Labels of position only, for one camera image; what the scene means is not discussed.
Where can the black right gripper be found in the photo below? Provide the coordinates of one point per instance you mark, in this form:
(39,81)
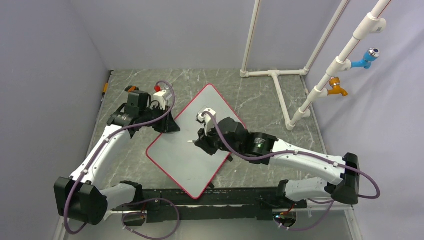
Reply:
(204,141)

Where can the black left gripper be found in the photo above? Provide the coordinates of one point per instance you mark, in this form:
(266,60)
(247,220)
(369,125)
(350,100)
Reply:
(167,124)

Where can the red-framed whiteboard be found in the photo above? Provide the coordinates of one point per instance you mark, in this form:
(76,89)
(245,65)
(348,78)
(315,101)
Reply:
(187,165)

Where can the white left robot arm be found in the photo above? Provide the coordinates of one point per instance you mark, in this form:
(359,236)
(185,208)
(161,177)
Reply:
(78,196)

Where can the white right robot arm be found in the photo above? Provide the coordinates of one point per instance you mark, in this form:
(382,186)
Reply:
(334,177)

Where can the orange black tool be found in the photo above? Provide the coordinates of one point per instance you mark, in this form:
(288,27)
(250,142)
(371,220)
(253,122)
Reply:
(131,88)

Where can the orange faucet valve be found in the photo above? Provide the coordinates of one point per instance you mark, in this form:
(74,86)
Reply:
(336,89)

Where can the blue faucet valve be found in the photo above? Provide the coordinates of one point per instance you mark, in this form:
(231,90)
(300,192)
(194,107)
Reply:
(368,58)

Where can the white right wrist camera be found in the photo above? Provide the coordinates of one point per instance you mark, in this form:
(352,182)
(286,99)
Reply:
(207,116)

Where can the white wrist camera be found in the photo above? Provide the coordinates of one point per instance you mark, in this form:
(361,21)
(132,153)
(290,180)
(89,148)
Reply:
(207,116)
(162,96)

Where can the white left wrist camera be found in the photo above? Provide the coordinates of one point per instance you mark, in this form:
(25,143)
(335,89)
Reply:
(162,96)

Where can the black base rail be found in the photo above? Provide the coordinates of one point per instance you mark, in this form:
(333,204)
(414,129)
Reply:
(259,203)

